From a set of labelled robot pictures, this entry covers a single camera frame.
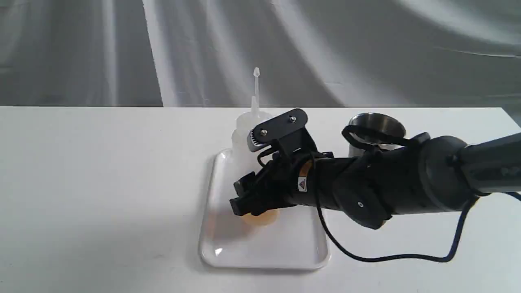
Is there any stainless steel cup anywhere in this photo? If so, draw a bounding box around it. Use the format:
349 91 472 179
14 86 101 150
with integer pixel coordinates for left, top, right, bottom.
348 112 406 150

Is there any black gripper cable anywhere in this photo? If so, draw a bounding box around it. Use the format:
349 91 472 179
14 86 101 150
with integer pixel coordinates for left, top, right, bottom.
256 125 521 263

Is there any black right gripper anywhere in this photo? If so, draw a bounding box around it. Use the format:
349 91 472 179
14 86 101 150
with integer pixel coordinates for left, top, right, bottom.
229 108 338 216

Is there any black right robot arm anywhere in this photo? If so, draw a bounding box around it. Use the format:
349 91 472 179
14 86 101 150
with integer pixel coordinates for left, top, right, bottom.
230 108 520 230

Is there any grey draped backdrop cloth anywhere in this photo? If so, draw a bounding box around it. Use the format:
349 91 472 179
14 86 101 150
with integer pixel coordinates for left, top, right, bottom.
0 0 521 123

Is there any white rectangular plastic tray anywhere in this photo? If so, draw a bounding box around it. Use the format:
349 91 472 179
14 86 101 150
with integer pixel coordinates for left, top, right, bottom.
198 149 331 271

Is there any translucent squeeze bottle amber liquid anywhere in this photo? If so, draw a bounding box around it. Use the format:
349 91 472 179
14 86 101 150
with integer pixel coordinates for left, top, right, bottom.
231 68 281 227

